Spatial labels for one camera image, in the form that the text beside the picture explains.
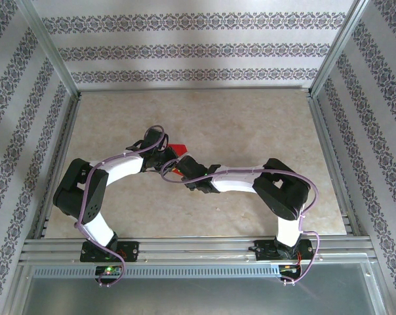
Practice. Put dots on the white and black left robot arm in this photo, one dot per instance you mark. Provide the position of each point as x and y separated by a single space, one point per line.
80 197

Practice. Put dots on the grey metal sheet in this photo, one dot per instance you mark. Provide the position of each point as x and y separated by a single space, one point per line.
198 295

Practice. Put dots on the control board with green light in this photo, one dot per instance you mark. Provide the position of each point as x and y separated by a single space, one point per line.
107 270

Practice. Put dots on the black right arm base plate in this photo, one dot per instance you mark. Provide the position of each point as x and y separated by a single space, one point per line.
262 251

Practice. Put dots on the aluminium side rail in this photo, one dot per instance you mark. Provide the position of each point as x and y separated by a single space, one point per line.
329 147
57 164

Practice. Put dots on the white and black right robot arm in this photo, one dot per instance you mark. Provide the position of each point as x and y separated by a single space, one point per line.
283 197

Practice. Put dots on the thin aluminium wall rail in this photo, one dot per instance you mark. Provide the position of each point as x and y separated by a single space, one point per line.
194 88

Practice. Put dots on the red paper sheet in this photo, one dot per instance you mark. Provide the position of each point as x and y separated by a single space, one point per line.
179 149

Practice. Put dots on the control board with yellow light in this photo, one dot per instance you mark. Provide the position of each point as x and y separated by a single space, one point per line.
288 269

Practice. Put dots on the aluminium frame post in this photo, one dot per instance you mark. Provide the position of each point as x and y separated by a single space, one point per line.
339 46
50 49

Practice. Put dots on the long aluminium mounting rail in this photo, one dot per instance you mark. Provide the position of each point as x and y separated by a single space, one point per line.
198 246

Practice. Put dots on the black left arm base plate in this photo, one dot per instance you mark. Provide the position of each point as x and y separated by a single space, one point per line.
132 251

